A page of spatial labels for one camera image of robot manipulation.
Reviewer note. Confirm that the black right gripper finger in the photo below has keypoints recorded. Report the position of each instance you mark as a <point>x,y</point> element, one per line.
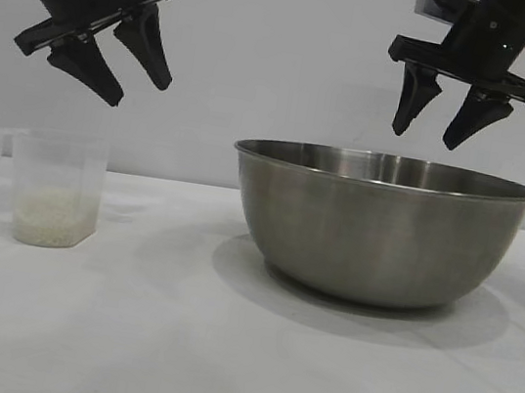
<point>477,117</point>
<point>413,98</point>

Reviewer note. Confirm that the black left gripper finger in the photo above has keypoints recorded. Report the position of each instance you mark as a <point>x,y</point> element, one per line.
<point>88,71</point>
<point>149,46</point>

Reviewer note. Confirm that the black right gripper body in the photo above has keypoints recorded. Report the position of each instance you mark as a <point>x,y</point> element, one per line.
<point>493,38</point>

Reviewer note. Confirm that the translucent plastic measuring cup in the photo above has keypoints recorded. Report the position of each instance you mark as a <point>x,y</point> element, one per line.
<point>55,160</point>

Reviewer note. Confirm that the large stainless steel bowl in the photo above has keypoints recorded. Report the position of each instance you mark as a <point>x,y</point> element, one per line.
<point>375,233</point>

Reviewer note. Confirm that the white rice grains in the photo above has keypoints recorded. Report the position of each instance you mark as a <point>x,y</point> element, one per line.
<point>51,219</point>

